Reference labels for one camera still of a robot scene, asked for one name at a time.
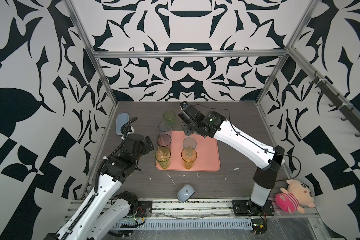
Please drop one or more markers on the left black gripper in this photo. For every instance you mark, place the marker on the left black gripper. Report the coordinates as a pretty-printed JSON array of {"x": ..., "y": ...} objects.
[{"x": 145, "y": 148}]

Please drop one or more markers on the short green glass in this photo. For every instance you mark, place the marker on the short green glass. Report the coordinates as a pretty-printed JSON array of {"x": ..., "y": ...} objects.
[{"x": 170, "y": 116}]

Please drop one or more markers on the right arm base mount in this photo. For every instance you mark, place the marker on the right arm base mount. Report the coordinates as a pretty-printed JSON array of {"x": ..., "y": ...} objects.
[{"x": 248, "y": 208}]

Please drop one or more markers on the pink plastic tray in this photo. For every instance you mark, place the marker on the pink plastic tray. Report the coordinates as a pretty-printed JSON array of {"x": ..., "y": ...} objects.
[{"x": 207, "y": 159}]

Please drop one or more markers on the grey computer mouse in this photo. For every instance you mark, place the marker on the grey computer mouse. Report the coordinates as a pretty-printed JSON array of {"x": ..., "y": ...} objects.
[{"x": 185, "y": 192}]

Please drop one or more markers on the teal dimpled tumbler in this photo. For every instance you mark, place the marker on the teal dimpled tumbler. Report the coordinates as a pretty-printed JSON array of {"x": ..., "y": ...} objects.
[{"x": 189, "y": 143}]

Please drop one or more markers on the blue tall tumbler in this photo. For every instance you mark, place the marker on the blue tall tumbler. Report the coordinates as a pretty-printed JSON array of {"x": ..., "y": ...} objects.
[{"x": 165, "y": 127}]

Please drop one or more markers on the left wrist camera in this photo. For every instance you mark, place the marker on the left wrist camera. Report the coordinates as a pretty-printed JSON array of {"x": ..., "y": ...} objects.
[{"x": 129, "y": 130}]

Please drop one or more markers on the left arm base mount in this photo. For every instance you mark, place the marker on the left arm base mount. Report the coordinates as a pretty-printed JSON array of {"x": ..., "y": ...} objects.
[{"x": 143, "y": 209}]

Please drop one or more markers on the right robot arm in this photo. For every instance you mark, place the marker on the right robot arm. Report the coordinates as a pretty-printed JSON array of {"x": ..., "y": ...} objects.
[{"x": 268, "y": 159}]

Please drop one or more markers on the white cable duct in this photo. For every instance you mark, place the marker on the white cable duct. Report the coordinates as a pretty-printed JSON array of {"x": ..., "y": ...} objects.
[{"x": 189, "y": 224}]

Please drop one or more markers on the light blue case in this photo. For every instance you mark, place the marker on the light blue case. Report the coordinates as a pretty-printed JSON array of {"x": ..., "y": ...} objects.
[{"x": 121, "y": 120}]

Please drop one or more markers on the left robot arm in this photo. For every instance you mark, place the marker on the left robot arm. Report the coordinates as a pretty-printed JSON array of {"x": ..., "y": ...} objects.
[{"x": 91, "y": 221}]

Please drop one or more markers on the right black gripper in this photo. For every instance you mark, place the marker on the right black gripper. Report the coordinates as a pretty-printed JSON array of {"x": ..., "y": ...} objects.
[{"x": 185, "y": 126}]

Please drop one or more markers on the tall amber glass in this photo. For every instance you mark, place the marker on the tall amber glass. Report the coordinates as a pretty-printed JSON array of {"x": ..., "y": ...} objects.
[{"x": 189, "y": 156}]

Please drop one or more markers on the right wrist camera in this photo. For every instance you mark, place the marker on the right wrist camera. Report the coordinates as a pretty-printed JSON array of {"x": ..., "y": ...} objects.
[{"x": 183, "y": 105}]

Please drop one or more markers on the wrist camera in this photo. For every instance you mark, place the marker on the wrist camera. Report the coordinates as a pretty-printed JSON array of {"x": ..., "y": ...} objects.
[
  {"x": 129, "y": 130},
  {"x": 183, "y": 105}
]

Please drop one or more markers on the pink plush doll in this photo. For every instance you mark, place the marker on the pink plush doll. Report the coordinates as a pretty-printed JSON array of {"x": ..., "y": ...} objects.
[{"x": 296, "y": 195}]

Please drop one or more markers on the tall green glass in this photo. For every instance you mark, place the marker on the tall green glass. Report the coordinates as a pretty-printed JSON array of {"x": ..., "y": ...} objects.
[{"x": 163, "y": 156}]

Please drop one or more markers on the dark grey tumbler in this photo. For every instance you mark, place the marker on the dark grey tumbler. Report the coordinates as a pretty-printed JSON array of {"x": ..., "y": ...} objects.
[{"x": 164, "y": 141}]

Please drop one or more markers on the black wall hook rack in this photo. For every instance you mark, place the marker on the black wall hook rack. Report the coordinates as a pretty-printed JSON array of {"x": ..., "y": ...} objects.
[{"x": 338, "y": 101}]

